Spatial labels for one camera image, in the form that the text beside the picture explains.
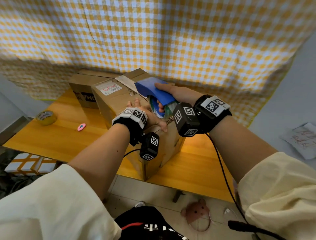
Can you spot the white box with yellow tape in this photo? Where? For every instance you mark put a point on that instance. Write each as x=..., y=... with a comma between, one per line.
x=27, y=165

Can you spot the yellowish tape roll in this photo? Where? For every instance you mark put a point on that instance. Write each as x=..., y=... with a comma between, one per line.
x=47, y=118

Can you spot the cardboard box with black print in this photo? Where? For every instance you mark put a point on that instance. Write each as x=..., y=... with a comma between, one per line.
x=81, y=86

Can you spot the blue tape dispenser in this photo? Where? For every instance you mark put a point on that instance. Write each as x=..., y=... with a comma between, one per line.
x=153, y=87

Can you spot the pink box cutter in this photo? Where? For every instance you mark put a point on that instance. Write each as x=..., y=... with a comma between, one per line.
x=81, y=127

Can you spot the person's left forearm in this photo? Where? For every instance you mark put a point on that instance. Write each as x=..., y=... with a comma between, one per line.
x=103, y=158

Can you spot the yellow white checked cloth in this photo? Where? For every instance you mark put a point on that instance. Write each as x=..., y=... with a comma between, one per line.
x=172, y=37

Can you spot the person's right hand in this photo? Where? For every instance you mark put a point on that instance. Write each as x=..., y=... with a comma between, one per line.
x=182, y=95

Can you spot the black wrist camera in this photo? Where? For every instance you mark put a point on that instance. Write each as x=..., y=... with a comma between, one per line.
x=185, y=123
x=149, y=147

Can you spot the black table leg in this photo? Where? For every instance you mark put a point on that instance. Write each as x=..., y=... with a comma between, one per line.
x=178, y=196

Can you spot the dark grey cloth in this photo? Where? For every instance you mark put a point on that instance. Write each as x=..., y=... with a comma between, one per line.
x=10, y=183

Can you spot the cardboard box with white label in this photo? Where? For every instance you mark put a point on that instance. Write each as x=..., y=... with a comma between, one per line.
x=116, y=99

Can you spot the black printed garment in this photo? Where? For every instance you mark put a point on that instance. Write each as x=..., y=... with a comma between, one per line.
x=148, y=222

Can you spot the cream long-sleeved top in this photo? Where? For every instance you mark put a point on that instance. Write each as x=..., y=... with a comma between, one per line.
x=49, y=205

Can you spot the white paper with red writing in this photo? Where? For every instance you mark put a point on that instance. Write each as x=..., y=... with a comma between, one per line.
x=301, y=141

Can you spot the person's left hand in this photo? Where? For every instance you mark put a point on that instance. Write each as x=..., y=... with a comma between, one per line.
x=150, y=118

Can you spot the person's right forearm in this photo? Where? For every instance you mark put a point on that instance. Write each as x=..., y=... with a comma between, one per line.
x=239, y=148

